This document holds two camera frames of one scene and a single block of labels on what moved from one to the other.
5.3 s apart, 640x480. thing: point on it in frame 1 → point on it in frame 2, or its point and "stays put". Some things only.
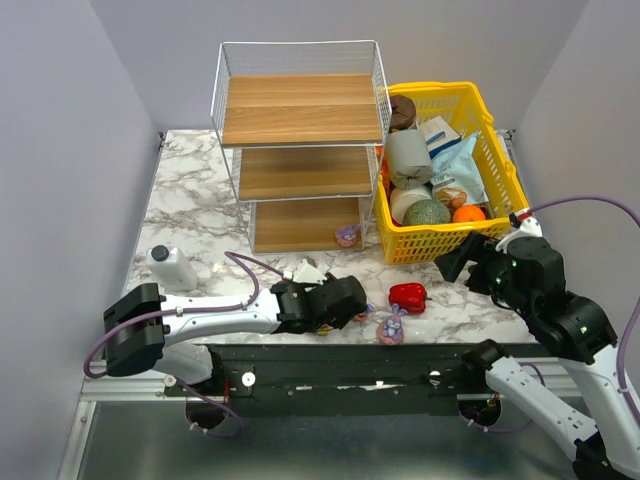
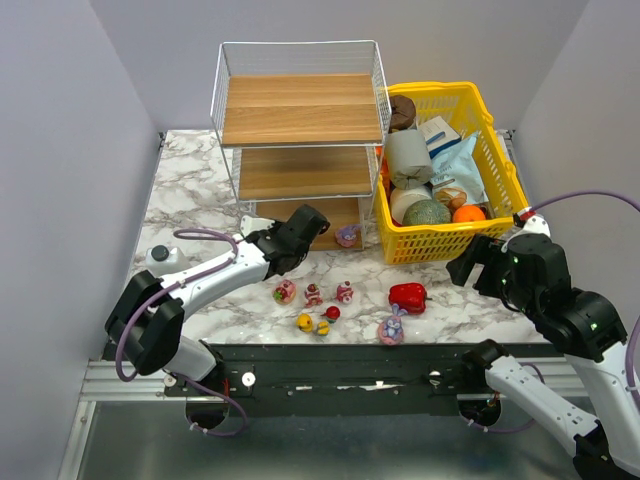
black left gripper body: x=347 y=302 → x=310 y=223
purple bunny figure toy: x=347 y=236 stays put
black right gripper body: x=465 y=258 stays put
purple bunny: x=391 y=330 stays put
